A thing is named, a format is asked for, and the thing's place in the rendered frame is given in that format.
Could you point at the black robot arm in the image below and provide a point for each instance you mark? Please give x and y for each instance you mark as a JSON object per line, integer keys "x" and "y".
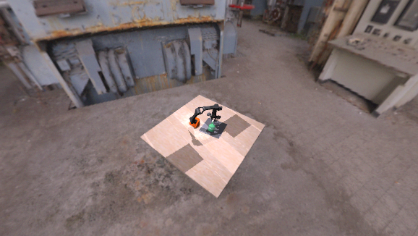
{"x": 215, "y": 108}

